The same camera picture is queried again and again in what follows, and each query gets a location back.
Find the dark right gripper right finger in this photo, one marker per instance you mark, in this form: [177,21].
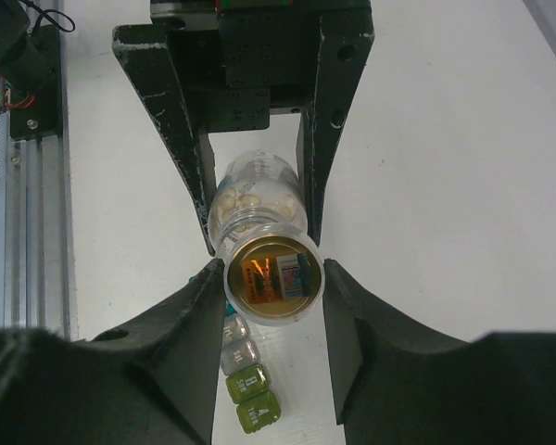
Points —
[397,381]

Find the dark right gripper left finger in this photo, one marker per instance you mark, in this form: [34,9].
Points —
[150,380]

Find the multicolour weekly pill organizer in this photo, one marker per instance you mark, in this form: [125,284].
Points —
[246,378]

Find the clear bottle lid gold inside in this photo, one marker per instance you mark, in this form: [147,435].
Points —
[273,273]

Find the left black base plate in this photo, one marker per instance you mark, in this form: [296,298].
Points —
[30,62]

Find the clear pill bottle with capsules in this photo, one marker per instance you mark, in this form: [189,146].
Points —
[258,188]

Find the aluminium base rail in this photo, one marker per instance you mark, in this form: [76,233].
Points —
[39,261]

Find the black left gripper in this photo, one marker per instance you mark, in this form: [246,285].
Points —
[239,63]

